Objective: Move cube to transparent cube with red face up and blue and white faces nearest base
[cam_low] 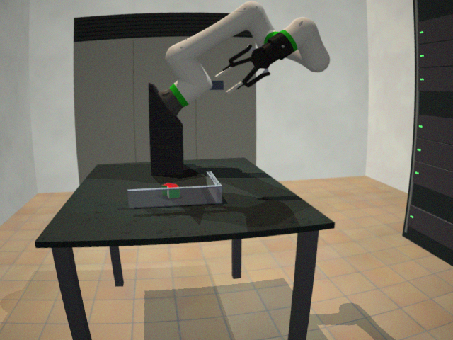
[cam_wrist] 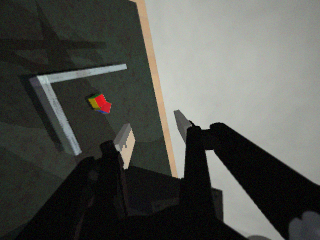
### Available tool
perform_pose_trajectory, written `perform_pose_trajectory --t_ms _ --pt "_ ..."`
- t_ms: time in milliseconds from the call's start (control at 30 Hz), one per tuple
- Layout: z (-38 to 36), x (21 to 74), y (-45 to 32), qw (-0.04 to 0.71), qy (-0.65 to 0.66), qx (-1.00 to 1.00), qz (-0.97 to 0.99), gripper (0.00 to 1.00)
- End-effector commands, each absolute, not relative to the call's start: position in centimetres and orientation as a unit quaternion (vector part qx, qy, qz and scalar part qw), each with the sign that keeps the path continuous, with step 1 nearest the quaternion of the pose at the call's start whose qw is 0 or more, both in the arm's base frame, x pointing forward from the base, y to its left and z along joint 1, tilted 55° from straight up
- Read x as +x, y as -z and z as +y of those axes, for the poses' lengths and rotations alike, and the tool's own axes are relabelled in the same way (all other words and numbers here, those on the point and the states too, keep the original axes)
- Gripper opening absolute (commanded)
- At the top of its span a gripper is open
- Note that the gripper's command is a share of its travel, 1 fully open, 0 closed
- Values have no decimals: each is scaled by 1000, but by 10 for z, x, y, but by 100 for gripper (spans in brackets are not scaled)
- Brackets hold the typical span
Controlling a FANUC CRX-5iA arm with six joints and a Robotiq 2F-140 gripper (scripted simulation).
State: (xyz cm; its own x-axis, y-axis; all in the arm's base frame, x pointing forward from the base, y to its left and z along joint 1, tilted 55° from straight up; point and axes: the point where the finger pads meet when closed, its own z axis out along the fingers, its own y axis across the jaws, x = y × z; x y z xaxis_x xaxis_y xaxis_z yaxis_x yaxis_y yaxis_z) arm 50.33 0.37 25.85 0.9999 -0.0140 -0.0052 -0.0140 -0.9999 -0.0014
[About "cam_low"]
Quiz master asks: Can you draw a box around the grey long bar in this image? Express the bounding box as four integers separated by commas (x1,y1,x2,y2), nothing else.
127,185,222,208

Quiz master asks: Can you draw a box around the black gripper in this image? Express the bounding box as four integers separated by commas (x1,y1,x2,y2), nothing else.
215,42,279,94

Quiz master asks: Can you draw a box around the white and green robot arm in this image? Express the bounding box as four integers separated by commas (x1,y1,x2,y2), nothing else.
158,1,330,116

